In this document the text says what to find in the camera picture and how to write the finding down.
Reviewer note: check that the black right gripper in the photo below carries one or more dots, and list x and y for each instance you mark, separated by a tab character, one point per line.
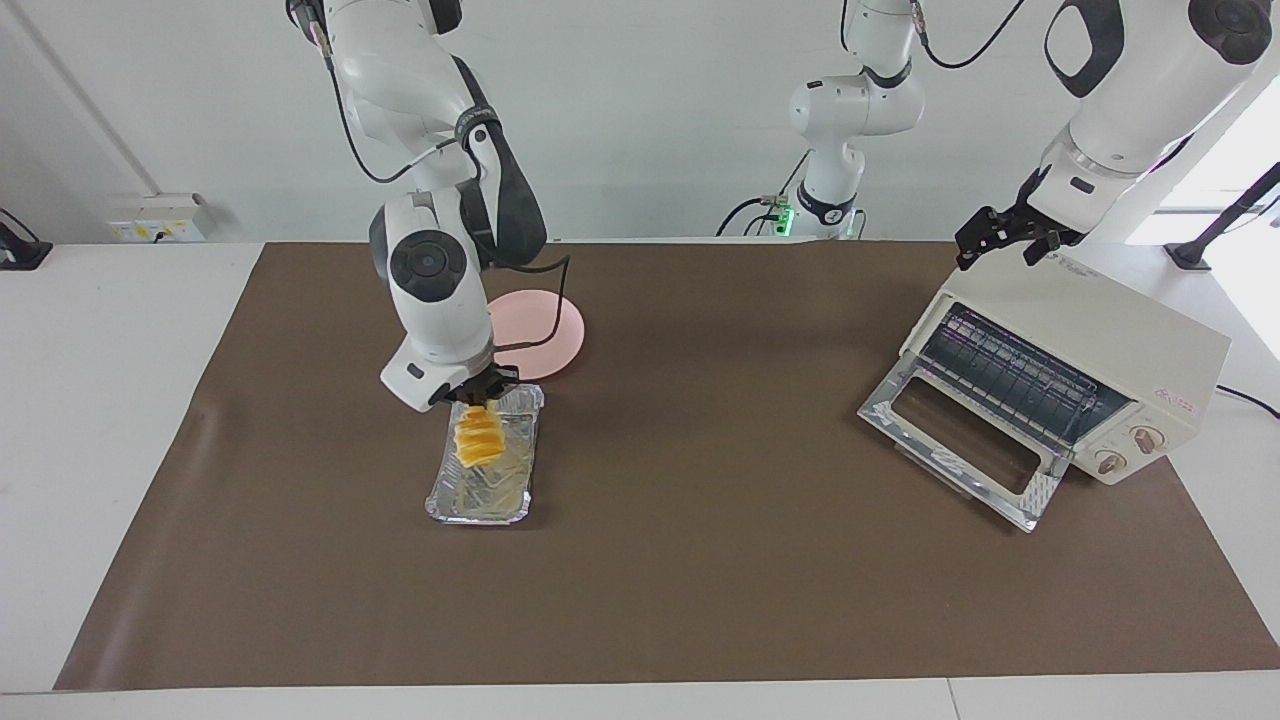
470	388

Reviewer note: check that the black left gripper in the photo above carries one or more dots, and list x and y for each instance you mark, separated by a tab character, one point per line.
1030	222

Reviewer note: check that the yellow sliced bread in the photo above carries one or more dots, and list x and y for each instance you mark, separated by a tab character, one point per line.
478	440

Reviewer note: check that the aluminium foil tray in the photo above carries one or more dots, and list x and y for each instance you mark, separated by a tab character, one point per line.
500	490

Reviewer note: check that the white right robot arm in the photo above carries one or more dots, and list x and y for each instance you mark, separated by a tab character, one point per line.
430	270

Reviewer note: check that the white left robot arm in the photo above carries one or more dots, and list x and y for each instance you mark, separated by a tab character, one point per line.
1130	90

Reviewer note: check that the white toaster oven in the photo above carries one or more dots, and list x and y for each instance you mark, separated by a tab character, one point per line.
1100	320

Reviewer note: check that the glass oven door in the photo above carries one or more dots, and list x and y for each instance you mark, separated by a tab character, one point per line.
900	415

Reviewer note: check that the beige oven knob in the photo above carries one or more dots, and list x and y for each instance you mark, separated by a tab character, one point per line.
1110	462
1147	438

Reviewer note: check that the pink round plate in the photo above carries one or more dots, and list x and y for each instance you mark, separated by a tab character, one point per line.
550	330

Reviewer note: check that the brown table mat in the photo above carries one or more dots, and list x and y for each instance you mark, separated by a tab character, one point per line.
700	580

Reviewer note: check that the black camera stand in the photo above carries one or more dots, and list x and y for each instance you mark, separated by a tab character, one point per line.
1225	220

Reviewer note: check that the white wall socket box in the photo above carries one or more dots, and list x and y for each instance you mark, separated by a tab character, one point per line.
160	218

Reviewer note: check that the black clamp mount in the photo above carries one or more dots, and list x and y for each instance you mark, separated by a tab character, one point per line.
22	250

